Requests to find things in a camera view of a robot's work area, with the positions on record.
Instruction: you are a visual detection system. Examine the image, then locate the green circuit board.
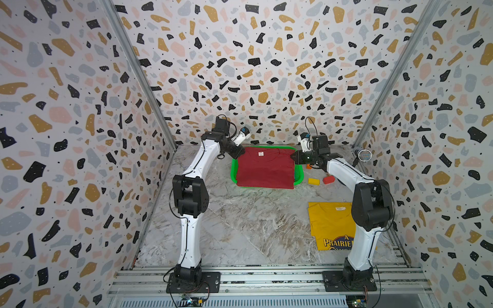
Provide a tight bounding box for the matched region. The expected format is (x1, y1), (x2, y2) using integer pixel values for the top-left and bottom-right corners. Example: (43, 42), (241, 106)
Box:
(346, 295), (368, 308)
(181, 295), (205, 307)

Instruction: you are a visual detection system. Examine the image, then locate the aluminium rail frame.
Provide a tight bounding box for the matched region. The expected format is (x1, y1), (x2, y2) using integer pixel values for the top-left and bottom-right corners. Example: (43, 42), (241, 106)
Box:
(109, 264), (439, 307)

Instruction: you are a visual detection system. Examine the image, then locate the yellow printed folded t-shirt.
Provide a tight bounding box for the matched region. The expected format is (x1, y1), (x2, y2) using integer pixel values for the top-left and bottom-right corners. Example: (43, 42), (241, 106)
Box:
(308, 202), (357, 252)

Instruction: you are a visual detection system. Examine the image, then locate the green plastic basket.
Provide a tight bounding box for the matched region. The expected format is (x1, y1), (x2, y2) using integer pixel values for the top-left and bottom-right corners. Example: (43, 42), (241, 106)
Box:
(230, 145), (305, 189)

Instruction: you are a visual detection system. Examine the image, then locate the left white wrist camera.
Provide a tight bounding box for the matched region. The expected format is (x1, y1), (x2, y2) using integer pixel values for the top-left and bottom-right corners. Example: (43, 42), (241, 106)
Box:
(233, 127), (251, 146)

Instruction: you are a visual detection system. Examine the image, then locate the red t-shirt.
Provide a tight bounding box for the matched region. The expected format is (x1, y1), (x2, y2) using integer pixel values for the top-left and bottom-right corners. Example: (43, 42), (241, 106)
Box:
(235, 146), (297, 190)

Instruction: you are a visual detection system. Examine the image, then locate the red wooden block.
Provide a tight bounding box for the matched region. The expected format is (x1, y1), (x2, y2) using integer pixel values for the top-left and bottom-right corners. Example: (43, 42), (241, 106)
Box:
(322, 176), (335, 185)

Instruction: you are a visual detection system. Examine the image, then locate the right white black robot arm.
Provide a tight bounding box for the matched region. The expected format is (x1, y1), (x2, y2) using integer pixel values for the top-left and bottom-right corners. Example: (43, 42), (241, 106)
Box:
(291, 132), (395, 287)

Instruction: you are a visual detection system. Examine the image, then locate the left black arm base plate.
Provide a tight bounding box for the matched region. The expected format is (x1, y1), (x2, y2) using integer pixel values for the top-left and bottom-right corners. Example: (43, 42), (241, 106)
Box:
(166, 272), (221, 294)

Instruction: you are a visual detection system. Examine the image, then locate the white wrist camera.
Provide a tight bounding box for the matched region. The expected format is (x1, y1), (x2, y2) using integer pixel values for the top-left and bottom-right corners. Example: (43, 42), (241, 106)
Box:
(297, 132), (311, 153)
(233, 127), (251, 146)

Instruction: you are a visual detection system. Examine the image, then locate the black stand with round gauge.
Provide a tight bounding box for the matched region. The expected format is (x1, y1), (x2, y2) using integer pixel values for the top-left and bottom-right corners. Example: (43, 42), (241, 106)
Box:
(353, 148), (372, 167)

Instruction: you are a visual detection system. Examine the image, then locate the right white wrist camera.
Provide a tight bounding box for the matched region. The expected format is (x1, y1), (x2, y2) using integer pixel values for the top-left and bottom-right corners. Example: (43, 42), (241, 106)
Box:
(297, 132), (311, 153)

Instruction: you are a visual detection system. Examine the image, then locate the yellow wooden block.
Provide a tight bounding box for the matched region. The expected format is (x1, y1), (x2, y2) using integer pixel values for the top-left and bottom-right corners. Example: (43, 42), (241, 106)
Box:
(308, 178), (320, 186)

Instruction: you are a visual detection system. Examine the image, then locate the left green circuit board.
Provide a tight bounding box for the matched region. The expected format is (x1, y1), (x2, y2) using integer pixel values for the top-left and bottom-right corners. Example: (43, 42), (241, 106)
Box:
(181, 295), (205, 307)

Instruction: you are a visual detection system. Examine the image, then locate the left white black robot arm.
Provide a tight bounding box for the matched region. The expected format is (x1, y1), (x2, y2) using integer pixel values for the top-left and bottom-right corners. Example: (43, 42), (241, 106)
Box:
(170, 116), (250, 286)

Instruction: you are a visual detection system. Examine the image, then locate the right green circuit board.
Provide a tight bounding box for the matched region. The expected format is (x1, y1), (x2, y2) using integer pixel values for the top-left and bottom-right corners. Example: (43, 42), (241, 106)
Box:
(346, 295), (368, 308)

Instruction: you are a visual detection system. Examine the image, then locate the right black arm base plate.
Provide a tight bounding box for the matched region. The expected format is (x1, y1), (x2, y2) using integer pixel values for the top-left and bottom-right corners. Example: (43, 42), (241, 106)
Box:
(322, 271), (377, 292)

